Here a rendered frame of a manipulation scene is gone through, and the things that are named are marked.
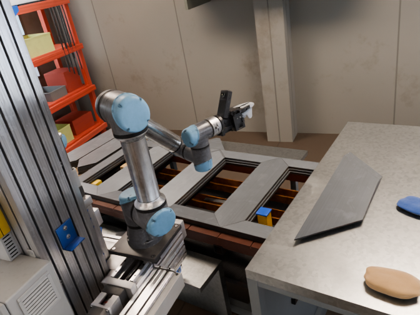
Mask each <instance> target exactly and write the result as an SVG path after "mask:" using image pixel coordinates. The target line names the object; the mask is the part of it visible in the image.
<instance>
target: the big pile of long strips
mask: <svg viewBox="0 0 420 315"><path fill-rule="evenodd" d="M121 149H122V147H121V143H120V141H119V140H117V139H115V138H114V136H113V132H112V129H109V130H107V131H106V132H104V133H102V134H100V135H99V136H97V137H95V138H94V139H92V140H90V141H88V142H86V143H84V144H83V145H81V146H79V147H77V148H76V149H74V150H72V151H71V152H69V153H67V155H68V158H69V160H70V163H71V166H72V168H73V167H74V168H75V167H77V170H78V175H80V174H83V173H85V172H86V171H88V170H90V169H91V168H93V167H94V166H96V165H97V164H99V163H100V162H102V161H104V160H105V159H107V158H108V157H110V156H112V155H113V154H114V153H116V152H118V151H119V150H121Z"/></svg>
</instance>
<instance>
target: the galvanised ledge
mask: <svg viewBox="0 0 420 315"><path fill-rule="evenodd" d="M99 227H102V233H103V234H110V235H114V236H115V235H116V233H118V232H122V231H125V230H122V229H119V228H116V227H112V226H109V225H107V224H103V223H102V224H101V225H100V226H99ZM186 252H187V256H186V258H185V259H184V261H183V262H182V263H181V264H182V269H181V270H182V271H181V272H180V273H182V277H183V279H184V284H185V286H184V287H186V288H189V289H192V290H194V291H197V292H199V293H201V292H202V291H203V290H204V288H205V287H206V286H207V285H208V283H209V282H210V280H211V279H212V278H213V277H214V275H215V274H216V273H217V272H218V270H219V269H220V268H221V266H222V265H223V264H222V260H219V259H216V258H213V257H209V256H206V255H203V254H199V253H197V252H193V251H190V250H186Z"/></svg>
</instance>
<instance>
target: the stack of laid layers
mask: <svg viewBox="0 0 420 315"><path fill-rule="evenodd" d="M217 151H220V153H221V154H222V156H223V158H224V159H223V160H221V161H220V162H219V163H218V164H217V165H216V166H215V167H213V168H212V169H211V170H210V171H209V172H208V173H207V174H206V175H205V176H204V177H203V178H202V179H201V180H200V181H198V182H197V183H196V184H195V185H194V186H193V187H192V188H191V189H190V190H189V191H188V192H187V193H186V194H185V195H183V196H182V197H181V198H180V199H179V200H178V201H176V202H175V204H178V205H183V204H184V203H185V202H186V201H188V200H189V199H190V198H191V197H192V196H193V195H194V194H195V193H196V192H197V191H198V190H200V189H201V188H202V187H203V186H204V185H205V184H206V183H207V182H208V181H209V180H210V179H211V178H212V177H213V176H214V175H215V174H216V173H217V172H218V171H219V170H220V169H222V168H223V167H224V166H225V165H226V164H232V165H236V166H244V167H249V168H257V167H258V166H259V165H260V162H254V161H245V160H240V159H232V158H227V157H224V154H223V153H222V152H221V150H217ZM213 152H215V151H213ZM211 153H212V152H211ZM173 156H175V155H174V154H172V153H171V152H169V153H167V154H166V155H165V156H163V157H162V158H161V159H159V160H158V161H156V162H155V163H154V164H153V167H154V170H156V169H157V168H158V167H159V166H161V165H162V164H164V163H165V162H166V161H167V160H169V159H170V158H172V157H173ZM123 161H125V157H124V155H122V156H121V157H119V158H118V159H116V160H115V161H113V162H112V163H110V164H108V165H107V166H106V167H104V168H102V169H101V170H100V171H98V172H97V173H95V174H93V175H92V176H91V177H89V178H87V179H86V180H85V181H83V182H84V183H88V184H91V183H93V182H94V181H95V180H97V179H99V178H100V177H101V176H103V175H104V174H106V173H107V172H109V171H110V170H112V169H113V168H115V167H116V166H118V165H119V164H121V163H122V162H123ZM313 171H314V170H312V169H303V168H298V167H289V166H288V168H287V169H286V170H285V171H284V172H283V174H282V175H281V176H280V178H279V179H278V180H277V181H276V182H275V184H274V185H273V186H272V188H271V189H270V190H269V191H268V192H267V194H266V195H265V196H264V197H263V198H262V200H261V201H260V202H259V204H258V205H257V206H256V207H255V208H254V210H253V211H252V212H251V214H250V215H249V216H248V217H247V218H246V220H245V221H251V222H253V221H254V220H255V218H256V217H257V216H258V215H256V212H257V211H258V210H259V208H260V207H264V206H265V205H266V204H267V203H268V201H269V200H270V199H271V198H272V197H273V195H274V194H275V192H276V191H277V190H278V189H279V187H280V186H281V185H282V183H283V182H284V181H285V180H286V178H287V177H288V176H289V175H290V174H298V175H302V176H310V175H311V173H312V172H313ZM131 187H133V183H132V181H129V182H128V183H127V184H126V185H124V186H123V187H122V188H121V189H119V190H118V191H124V190H126V189H128V188H131ZM85 195H89V196H91V198H93V199H97V200H100V201H104V202H107V203H112V204H116V205H119V206H120V204H119V201H116V200H113V199H108V198H105V197H101V196H96V195H93V194H89V193H86V192H85ZM176 219H182V220H183V221H184V223H188V224H191V225H195V226H199V227H202V228H206V229H211V230H214V231H218V232H221V233H225V234H230V235H233V236H237V237H240V238H244V239H248V240H252V241H256V242H259V243H263V242H264V241H265V240H266V239H264V238H261V237H257V236H252V235H250V234H245V233H242V232H237V231H233V230H230V229H226V228H223V227H218V226H213V225H210V224H206V223H203V222H199V221H194V220H191V219H186V218H183V217H179V216H176Z"/></svg>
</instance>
